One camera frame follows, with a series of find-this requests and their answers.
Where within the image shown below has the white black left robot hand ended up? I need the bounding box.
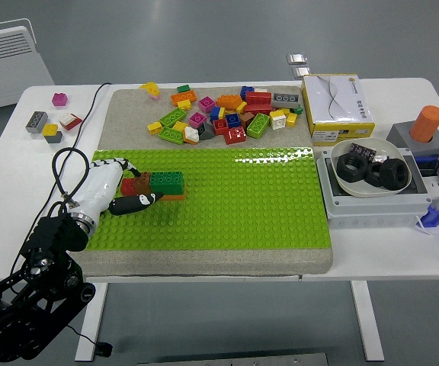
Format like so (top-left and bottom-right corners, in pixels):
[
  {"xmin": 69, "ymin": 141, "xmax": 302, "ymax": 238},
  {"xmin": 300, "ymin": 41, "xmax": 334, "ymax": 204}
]
[{"xmin": 69, "ymin": 156, "xmax": 164, "ymax": 223}]

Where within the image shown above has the red toy brick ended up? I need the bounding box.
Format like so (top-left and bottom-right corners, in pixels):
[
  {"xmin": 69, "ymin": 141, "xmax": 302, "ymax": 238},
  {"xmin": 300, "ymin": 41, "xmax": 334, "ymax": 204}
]
[
  {"xmin": 212, "ymin": 118, "xmax": 230, "ymax": 136},
  {"xmin": 61, "ymin": 114, "xmax": 84, "ymax": 132},
  {"xmin": 120, "ymin": 178, "xmax": 137, "ymax": 197}
]

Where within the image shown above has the green studded baseplate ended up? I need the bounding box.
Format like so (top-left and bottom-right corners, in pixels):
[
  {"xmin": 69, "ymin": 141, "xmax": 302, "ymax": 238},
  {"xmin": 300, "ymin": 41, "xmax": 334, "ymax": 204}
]
[{"xmin": 85, "ymin": 147, "xmax": 333, "ymax": 252}]

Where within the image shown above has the large dark green brick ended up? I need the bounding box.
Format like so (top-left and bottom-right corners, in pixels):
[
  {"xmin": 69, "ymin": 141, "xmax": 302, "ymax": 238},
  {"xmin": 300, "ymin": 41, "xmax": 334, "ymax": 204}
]
[{"xmin": 149, "ymin": 171, "xmax": 185, "ymax": 196}]

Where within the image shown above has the grey-brown mat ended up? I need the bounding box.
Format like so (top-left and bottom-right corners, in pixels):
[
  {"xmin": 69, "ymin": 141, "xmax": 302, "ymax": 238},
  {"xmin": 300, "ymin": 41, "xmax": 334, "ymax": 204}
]
[{"xmin": 69, "ymin": 85, "xmax": 335, "ymax": 278}]

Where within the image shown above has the white table leg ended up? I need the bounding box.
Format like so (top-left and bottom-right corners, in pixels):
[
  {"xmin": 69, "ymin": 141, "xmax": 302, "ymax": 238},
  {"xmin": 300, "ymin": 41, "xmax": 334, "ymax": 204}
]
[
  {"xmin": 350, "ymin": 280, "xmax": 385, "ymax": 362},
  {"xmin": 74, "ymin": 281, "xmax": 109, "ymax": 362}
]

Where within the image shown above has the long lime green brick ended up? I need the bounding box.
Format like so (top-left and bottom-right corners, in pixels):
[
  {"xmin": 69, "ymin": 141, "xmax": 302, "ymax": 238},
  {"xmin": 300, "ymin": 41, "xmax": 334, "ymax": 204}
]
[
  {"xmin": 246, "ymin": 113, "xmax": 271, "ymax": 140},
  {"xmin": 159, "ymin": 107, "xmax": 188, "ymax": 128},
  {"xmin": 157, "ymin": 126, "xmax": 185, "ymax": 145}
]

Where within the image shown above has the grey three-hole brick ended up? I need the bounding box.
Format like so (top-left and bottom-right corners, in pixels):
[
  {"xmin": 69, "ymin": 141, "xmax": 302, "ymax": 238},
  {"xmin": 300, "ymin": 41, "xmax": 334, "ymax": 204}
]
[
  {"xmin": 271, "ymin": 92, "xmax": 300, "ymax": 109},
  {"xmin": 24, "ymin": 111, "xmax": 49, "ymax": 133}
]

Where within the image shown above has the dark grey sloped brick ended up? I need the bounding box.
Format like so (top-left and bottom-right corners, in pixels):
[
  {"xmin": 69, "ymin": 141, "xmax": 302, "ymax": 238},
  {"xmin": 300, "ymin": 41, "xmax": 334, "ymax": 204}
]
[{"xmin": 197, "ymin": 121, "xmax": 216, "ymax": 141}]

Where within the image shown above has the long orange brick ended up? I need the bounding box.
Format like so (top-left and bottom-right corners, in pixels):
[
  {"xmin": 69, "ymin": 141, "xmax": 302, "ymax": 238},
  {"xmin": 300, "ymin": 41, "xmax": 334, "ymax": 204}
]
[{"xmin": 170, "ymin": 91, "xmax": 197, "ymax": 107}]

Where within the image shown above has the white zip tie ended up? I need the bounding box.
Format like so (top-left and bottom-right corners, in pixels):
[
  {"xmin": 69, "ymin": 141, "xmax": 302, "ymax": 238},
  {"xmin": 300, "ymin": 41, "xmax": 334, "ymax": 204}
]
[{"xmin": 416, "ymin": 215, "xmax": 435, "ymax": 237}]

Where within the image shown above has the red brick with white print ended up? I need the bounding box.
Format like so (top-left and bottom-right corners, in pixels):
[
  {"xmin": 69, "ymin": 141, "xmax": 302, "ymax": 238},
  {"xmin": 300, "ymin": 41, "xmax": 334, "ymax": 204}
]
[{"xmin": 223, "ymin": 127, "xmax": 248, "ymax": 146}]

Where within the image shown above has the white panel heater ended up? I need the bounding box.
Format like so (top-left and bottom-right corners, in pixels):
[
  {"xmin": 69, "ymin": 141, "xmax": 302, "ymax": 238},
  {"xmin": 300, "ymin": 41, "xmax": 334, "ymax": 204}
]
[{"xmin": 0, "ymin": 18, "xmax": 56, "ymax": 114}]

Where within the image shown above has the large orange brick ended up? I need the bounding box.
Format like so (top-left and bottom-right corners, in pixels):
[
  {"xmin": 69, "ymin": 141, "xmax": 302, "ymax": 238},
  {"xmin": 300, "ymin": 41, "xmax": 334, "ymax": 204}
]
[{"xmin": 215, "ymin": 94, "xmax": 243, "ymax": 110}]

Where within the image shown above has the grey white junction box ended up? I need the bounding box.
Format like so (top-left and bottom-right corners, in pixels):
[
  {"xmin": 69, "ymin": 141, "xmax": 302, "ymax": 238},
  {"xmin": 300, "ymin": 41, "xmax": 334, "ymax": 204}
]
[{"xmin": 316, "ymin": 146, "xmax": 433, "ymax": 230}]

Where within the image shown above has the large red brick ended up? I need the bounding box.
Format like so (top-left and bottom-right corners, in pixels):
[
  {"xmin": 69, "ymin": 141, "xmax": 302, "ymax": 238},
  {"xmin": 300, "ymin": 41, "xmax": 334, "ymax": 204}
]
[
  {"xmin": 245, "ymin": 91, "xmax": 273, "ymax": 106},
  {"xmin": 244, "ymin": 103, "xmax": 273, "ymax": 115}
]

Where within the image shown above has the white bowl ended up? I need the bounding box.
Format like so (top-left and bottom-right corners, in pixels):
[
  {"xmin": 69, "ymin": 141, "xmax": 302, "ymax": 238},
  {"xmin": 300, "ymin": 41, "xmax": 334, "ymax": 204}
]
[{"xmin": 329, "ymin": 136, "xmax": 413, "ymax": 198}]

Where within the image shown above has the large black hex nut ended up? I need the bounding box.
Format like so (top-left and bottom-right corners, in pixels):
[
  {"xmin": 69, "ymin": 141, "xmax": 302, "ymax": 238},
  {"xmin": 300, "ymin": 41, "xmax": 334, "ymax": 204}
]
[
  {"xmin": 336, "ymin": 152, "xmax": 369, "ymax": 185},
  {"xmin": 379, "ymin": 158, "xmax": 412, "ymax": 191}
]

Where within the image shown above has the small black hex nut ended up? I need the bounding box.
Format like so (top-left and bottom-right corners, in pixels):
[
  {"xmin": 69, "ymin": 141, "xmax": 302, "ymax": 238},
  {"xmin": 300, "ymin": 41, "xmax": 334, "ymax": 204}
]
[{"xmin": 364, "ymin": 162, "xmax": 386, "ymax": 188}]

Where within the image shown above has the purple circuit board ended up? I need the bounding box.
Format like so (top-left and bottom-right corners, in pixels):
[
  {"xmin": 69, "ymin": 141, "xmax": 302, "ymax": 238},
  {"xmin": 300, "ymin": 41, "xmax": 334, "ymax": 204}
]
[{"xmin": 348, "ymin": 142, "xmax": 379, "ymax": 161}]

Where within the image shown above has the grey block with hole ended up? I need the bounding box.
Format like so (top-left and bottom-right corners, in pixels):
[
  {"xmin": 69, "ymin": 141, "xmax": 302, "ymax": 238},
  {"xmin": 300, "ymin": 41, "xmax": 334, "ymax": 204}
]
[{"xmin": 386, "ymin": 120, "xmax": 439, "ymax": 156}]

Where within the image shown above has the orange cylinder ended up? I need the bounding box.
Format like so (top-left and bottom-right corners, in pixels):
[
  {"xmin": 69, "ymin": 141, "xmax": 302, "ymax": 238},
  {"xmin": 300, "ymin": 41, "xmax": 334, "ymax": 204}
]
[{"xmin": 409, "ymin": 104, "xmax": 439, "ymax": 144}]

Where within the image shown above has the white yellow cardboard box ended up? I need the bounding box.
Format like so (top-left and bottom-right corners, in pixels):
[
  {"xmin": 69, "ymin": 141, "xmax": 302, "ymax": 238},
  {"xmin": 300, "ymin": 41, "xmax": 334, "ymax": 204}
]
[{"xmin": 302, "ymin": 73, "xmax": 376, "ymax": 147}]

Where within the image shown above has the long black cable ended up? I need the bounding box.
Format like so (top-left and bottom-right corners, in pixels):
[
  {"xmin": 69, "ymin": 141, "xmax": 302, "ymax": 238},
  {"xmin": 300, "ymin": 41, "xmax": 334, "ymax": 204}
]
[{"xmin": 51, "ymin": 82, "xmax": 112, "ymax": 209}]

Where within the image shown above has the thin black cable with plug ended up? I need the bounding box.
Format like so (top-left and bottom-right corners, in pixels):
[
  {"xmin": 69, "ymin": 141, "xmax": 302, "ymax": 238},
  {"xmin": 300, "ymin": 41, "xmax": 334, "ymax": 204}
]
[{"xmin": 69, "ymin": 326, "xmax": 114, "ymax": 358}]

